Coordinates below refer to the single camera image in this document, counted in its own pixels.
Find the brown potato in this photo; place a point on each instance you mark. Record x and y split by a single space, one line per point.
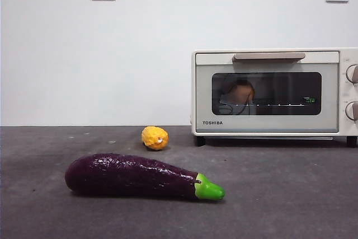
240 93

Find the white toaster oven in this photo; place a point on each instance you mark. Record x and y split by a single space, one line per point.
342 93

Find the round white oven knob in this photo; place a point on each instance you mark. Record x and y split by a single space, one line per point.
352 110
353 74

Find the yellow toy corn cob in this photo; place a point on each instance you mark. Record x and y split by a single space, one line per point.
153 137

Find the purple toy eggplant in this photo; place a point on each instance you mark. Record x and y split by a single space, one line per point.
126 177

